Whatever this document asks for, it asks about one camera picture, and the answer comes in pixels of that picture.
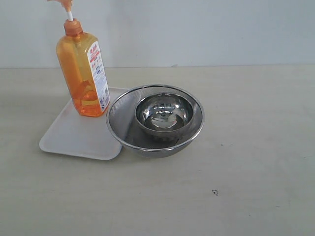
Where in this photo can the orange soap pump bottle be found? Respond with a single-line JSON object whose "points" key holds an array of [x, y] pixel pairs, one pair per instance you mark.
{"points": [[81, 62]]}

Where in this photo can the large steel mesh colander bowl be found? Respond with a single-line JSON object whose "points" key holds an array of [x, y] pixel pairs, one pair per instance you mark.
{"points": [[123, 126]]}

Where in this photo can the small stainless steel bowl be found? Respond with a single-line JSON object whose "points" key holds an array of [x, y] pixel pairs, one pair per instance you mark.
{"points": [[164, 115]]}

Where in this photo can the white rectangular plastic tray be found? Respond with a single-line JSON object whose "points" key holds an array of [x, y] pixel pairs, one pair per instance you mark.
{"points": [[76, 135]]}

